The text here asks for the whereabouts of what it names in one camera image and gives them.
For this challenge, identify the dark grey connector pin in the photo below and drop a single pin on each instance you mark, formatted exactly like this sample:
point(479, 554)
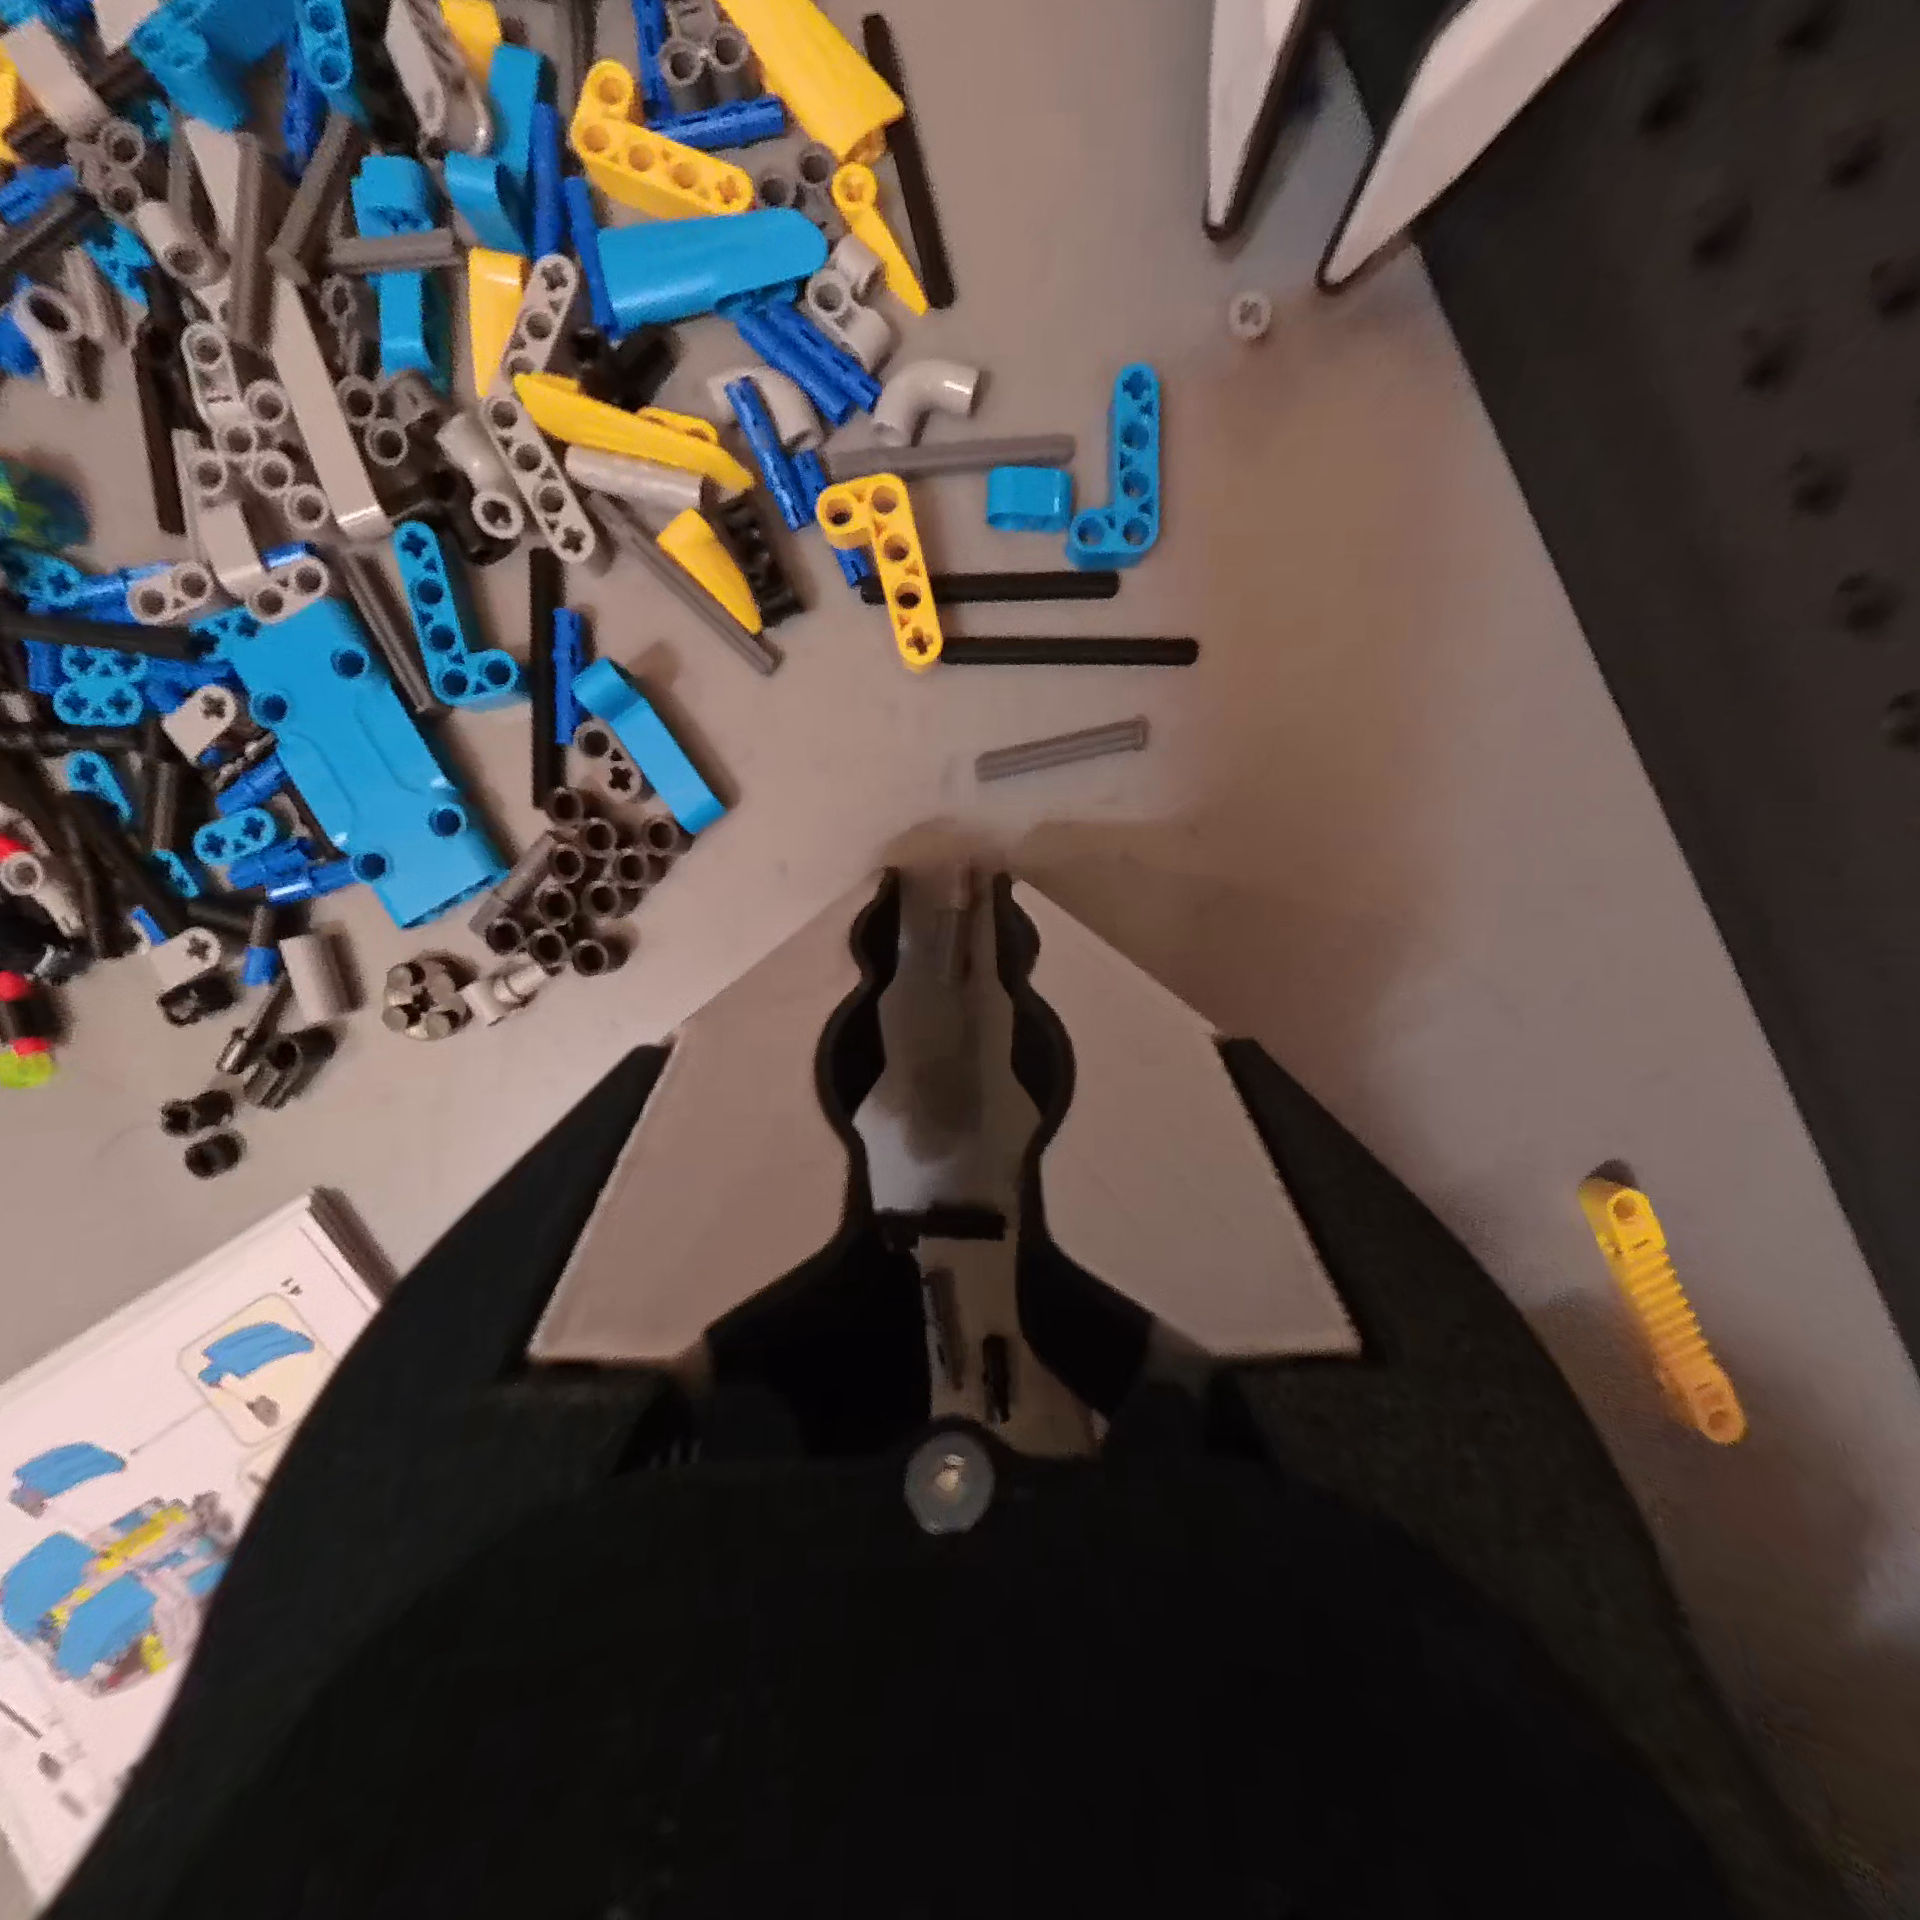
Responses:
point(942, 1314)

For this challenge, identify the long black connector pin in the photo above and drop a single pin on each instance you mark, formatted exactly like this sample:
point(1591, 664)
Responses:
point(945, 1227)

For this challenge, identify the grey desk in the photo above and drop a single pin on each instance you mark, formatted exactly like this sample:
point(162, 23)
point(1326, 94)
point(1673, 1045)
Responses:
point(1348, 750)

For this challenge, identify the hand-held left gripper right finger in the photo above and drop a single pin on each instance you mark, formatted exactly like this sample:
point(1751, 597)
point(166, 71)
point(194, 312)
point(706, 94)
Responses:
point(1185, 1202)

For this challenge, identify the open instruction booklet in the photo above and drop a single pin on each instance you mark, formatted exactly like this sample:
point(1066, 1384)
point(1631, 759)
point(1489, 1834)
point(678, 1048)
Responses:
point(135, 1500)

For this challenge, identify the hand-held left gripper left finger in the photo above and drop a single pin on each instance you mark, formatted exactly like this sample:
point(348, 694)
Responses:
point(705, 1202)

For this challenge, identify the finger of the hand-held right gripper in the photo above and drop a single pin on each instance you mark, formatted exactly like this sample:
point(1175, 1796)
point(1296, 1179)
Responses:
point(1478, 107)
point(1258, 107)

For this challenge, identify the pile of loose bricks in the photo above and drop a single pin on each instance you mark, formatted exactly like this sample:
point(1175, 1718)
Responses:
point(360, 720)

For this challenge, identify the light grey axle pin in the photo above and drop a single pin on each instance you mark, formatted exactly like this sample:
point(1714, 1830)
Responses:
point(954, 922)

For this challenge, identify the yellow toothed rack piece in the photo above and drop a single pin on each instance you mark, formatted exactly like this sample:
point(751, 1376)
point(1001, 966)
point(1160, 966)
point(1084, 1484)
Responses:
point(1657, 1306)

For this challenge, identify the black perforated chair seat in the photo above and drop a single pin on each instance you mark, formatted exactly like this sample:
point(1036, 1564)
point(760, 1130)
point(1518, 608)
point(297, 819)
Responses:
point(1769, 452)

